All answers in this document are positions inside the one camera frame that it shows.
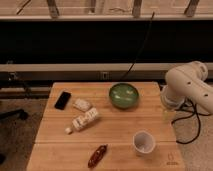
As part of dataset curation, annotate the green ceramic bowl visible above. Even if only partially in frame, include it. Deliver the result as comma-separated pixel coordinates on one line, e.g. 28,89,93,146
109,83,139,109

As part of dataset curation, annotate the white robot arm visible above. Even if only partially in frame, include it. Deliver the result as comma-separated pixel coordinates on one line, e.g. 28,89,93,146
161,61,213,114

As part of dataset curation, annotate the small white packet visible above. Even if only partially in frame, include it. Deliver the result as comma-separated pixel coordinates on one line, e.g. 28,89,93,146
73,98,92,112

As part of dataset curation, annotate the white plastic bottle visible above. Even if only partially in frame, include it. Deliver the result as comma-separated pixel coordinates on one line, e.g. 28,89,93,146
65,108,100,134

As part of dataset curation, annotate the black smartphone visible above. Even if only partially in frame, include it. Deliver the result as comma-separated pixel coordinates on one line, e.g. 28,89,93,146
54,92,71,110

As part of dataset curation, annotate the white paper cup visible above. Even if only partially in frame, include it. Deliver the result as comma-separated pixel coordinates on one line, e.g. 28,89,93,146
133,131,156,156

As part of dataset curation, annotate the office chair base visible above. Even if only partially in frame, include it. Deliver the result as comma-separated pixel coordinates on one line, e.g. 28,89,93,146
0,109,28,120

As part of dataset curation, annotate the black hanging cable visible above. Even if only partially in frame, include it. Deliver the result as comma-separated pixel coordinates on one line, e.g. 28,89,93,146
119,11,156,83

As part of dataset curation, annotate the black cable on floor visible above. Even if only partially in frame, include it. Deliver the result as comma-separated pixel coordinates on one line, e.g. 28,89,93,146
171,99,213,145

